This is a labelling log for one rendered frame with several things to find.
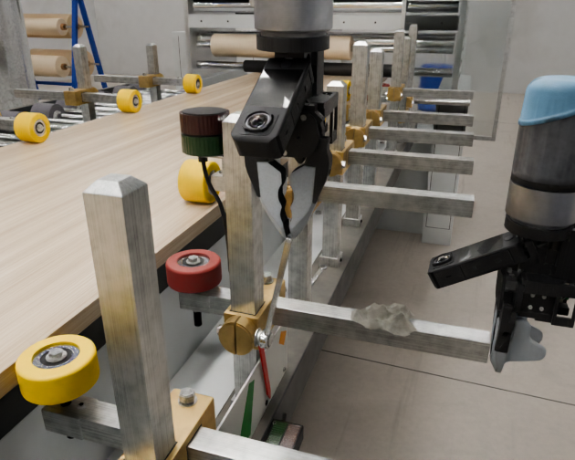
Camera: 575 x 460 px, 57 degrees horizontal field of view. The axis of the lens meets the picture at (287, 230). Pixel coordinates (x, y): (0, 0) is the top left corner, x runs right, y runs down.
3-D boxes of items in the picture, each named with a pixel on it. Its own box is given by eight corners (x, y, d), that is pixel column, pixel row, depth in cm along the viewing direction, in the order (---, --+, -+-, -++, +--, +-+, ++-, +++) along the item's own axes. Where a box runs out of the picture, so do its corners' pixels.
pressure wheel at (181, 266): (232, 315, 84) (229, 249, 79) (210, 343, 77) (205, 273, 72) (187, 307, 86) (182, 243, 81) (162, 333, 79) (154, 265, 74)
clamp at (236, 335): (286, 308, 81) (286, 278, 79) (254, 359, 69) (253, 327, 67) (251, 302, 83) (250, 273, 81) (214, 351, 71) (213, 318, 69)
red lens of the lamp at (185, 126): (237, 126, 66) (237, 109, 65) (217, 137, 60) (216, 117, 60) (194, 123, 67) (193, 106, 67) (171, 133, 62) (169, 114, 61)
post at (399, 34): (395, 156, 211) (405, 28, 193) (393, 159, 208) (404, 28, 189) (386, 156, 212) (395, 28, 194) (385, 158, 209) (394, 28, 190)
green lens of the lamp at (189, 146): (238, 146, 67) (237, 129, 66) (218, 158, 61) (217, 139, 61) (195, 142, 68) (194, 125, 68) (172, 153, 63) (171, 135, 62)
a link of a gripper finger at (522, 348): (539, 392, 64) (554, 329, 61) (487, 383, 66) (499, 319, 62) (537, 377, 67) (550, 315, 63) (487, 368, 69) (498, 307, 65)
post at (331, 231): (339, 287, 126) (347, 79, 107) (335, 294, 123) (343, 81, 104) (324, 285, 127) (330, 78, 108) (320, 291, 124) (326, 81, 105)
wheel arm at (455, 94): (472, 99, 198) (474, 88, 197) (472, 99, 195) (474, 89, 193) (342, 92, 212) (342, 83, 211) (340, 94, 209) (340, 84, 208)
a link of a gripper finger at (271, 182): (300, 220, 63) (302, 145, 59) (285, 242, 58) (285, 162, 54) (276, 217, 64) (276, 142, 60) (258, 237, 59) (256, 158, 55)
